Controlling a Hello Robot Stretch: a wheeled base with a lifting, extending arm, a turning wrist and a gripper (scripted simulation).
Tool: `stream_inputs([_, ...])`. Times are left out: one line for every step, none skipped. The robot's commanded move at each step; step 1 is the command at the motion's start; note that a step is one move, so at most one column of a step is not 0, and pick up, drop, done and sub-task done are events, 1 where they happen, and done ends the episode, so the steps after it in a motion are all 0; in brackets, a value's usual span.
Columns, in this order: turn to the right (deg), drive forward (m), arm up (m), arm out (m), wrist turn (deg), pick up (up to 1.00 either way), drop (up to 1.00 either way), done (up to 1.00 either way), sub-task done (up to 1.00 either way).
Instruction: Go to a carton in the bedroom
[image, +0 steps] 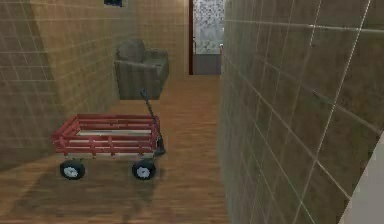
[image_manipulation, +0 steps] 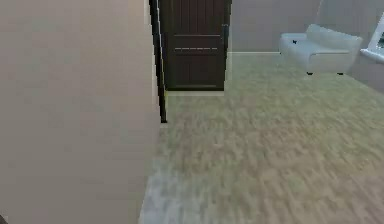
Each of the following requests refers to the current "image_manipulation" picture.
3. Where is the white sofa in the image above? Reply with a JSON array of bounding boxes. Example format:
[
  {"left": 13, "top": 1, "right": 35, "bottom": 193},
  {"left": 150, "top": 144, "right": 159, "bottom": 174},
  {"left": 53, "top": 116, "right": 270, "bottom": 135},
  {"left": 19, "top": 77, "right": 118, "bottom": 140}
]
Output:
[{"left": 278, "top": 23, "right": 364, "bottom": 76}]

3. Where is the white framed window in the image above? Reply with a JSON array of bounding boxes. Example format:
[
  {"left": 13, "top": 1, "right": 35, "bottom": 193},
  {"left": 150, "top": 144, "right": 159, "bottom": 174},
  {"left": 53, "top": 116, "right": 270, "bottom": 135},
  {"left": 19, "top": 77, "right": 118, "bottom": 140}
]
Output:
[{"left": 359, "top": 12, "right": 384, "bottom": 65}]

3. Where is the black door handle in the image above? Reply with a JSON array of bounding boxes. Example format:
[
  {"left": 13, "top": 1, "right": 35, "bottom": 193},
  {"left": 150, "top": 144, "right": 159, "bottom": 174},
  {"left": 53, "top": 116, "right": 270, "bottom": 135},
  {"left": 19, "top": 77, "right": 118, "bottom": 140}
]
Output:
[{"left": 221, "top": 23, "right": 230, "bottom": 51}]

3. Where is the dark brown room door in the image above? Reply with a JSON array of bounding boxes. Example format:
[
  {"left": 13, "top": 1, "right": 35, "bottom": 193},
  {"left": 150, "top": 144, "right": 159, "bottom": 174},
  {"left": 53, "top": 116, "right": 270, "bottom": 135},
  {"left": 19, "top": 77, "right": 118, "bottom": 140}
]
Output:
[{"left": 157, "top": 0, "right": 232, "bottom": 92}]

